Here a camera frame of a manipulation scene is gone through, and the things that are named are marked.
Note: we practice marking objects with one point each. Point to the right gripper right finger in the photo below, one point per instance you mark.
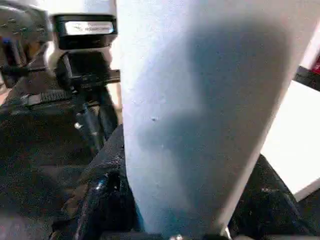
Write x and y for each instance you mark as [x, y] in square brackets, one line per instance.
[270, 212]

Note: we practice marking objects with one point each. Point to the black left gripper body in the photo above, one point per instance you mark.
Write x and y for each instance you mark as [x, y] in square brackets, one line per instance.
[85, 72]

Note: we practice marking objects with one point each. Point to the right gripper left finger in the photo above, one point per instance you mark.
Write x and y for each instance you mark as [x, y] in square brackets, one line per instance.
[107, 200]

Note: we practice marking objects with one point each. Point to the white plastic table top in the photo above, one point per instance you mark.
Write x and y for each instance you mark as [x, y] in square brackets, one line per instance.
[295, 140]

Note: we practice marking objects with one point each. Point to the white plastic table leg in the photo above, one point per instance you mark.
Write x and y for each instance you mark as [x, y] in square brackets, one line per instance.
[187, 100]

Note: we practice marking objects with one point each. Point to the red bottle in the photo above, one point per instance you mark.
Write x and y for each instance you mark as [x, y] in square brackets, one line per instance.
[317, 63]

